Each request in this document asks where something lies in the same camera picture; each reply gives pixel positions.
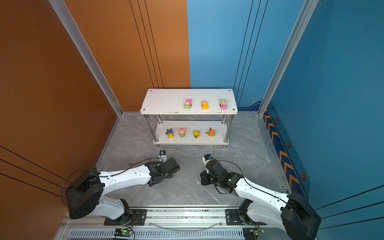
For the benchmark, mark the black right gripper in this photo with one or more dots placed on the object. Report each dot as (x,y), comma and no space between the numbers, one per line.
(203,176)

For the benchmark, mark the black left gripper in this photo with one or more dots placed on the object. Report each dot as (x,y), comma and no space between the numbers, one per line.
(170,177)

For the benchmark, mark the yellow pikachu toy figure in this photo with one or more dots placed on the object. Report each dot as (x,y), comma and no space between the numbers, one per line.
(170,133)

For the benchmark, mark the pink green toy figure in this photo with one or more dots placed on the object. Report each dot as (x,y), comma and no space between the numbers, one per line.
(182,132)

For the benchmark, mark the orange dragon toy figure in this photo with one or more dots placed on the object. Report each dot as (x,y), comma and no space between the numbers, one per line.
(211,132)

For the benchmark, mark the orange toy car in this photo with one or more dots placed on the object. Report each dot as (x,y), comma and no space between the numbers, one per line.
(205,105)

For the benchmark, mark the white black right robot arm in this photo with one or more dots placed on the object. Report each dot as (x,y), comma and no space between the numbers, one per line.
(290,213)

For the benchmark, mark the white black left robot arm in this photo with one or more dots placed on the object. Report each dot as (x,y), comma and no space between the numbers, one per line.
(87,195)

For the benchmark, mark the white two-tier shelf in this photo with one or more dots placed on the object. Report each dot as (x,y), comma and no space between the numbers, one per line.
(164,109)

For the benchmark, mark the right green circuit board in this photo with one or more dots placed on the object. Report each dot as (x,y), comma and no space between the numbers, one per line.
(252,233)

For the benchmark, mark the green circuit board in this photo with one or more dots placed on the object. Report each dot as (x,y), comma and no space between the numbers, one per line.
(124,233)
(252,233)

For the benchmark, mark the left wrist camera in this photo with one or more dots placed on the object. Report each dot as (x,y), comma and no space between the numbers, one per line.
(162,155)

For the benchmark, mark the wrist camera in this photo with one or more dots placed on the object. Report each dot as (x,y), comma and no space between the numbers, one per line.
(162,155)
(207,161)

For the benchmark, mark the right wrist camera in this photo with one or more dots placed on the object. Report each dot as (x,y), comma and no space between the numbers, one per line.
(207,161)

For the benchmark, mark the left aluminium corner post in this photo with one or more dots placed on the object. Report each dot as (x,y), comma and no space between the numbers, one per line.
(75,34)

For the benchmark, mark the aluminium corner post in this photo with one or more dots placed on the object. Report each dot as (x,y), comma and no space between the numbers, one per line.
(295,36)
(75,34)

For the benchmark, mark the right aluminium corner post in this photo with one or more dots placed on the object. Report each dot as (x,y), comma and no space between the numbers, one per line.
(295,36)

